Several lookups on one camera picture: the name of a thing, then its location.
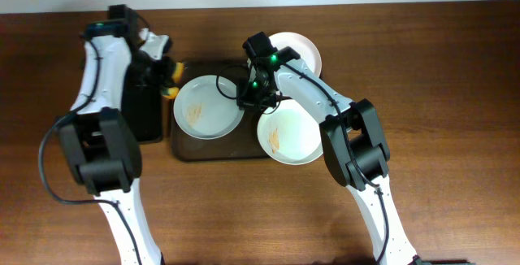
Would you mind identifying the yellow green sponge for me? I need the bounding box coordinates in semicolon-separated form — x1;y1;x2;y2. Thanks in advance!
161;62;185;99

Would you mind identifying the white plate bottom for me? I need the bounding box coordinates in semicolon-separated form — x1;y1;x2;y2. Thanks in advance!
257;99;323;165

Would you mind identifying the white plate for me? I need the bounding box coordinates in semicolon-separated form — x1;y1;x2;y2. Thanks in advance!
257;99;323;165
247;32;322;76

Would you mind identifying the light blue plate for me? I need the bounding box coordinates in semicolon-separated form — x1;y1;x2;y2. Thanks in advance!
173;75;245;140

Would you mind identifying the white plate top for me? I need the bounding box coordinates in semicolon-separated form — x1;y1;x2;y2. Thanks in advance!
247;32;322;76

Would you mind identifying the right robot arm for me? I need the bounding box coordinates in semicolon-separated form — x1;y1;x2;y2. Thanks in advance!
243;45;421;265

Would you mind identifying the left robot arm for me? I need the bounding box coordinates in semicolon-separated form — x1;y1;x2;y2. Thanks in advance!
53;19;184;264

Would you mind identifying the black rectangular tray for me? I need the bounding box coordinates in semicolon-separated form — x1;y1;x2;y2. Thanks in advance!
121;66;163;144

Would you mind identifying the brown plastic serving tray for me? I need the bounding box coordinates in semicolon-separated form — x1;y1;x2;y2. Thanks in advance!
171;61;271;162

